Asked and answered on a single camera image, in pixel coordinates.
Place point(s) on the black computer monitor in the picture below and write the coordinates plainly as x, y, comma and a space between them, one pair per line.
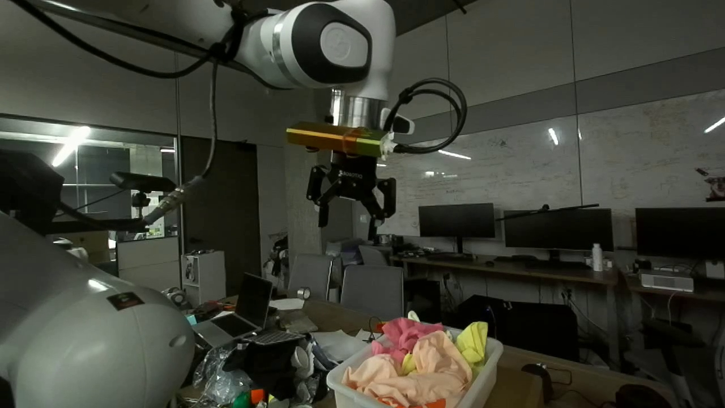
457, 221
558, 228
680, 231

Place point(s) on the white plastic bottle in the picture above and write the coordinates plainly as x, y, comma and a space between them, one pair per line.
596, 260

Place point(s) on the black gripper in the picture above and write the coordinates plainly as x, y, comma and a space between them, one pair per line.
352, 176

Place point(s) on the peach fabric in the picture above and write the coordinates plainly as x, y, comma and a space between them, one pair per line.
423, 375

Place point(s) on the open grey laptop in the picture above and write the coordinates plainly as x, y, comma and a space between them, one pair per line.
253, 303

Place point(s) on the white cabinet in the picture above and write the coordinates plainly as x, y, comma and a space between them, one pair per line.
205, 278

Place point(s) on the black camera on stand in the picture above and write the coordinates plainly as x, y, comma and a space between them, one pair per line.
148, 182

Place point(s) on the white papers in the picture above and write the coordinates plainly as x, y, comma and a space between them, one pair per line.
340, 346

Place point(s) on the grey device box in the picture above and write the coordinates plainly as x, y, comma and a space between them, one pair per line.
668, 281

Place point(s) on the yellow-green terry cloth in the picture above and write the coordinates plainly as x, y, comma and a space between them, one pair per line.
475, 342

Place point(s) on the white plastic bin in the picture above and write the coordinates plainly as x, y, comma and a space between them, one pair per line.
483, 377

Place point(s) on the dark door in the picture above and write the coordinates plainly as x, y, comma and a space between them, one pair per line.
228, 219

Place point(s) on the brown cardboard box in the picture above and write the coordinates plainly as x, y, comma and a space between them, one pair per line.
575, 381

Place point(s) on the grey office chair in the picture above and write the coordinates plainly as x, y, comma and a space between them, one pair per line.
372, 290
312, 275

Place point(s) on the long wooden desk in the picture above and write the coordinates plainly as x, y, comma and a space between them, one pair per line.
514, 271

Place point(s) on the clear plastic bottle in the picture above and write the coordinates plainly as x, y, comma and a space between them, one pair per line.
222, 381

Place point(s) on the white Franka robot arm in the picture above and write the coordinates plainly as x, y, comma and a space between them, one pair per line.
76, 340

